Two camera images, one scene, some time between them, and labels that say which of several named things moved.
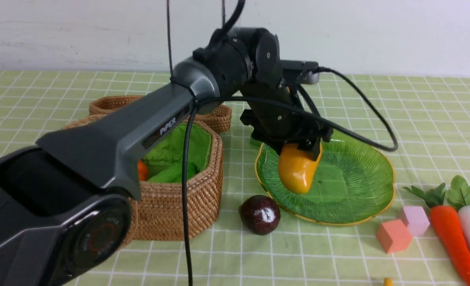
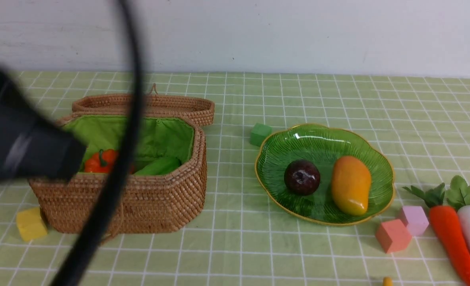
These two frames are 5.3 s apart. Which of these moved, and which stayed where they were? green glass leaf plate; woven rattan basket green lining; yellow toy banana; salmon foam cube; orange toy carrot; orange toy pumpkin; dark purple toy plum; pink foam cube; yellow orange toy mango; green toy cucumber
Moved: woven rattan basket green lining; yellow orange toy mango; dark purple toy plum; green toy cucumber; orange toy pumpkin
Stayed: orange toy carrot; pink foam cube; yellow toy banana; green glass leaf plate; salmon foam cube
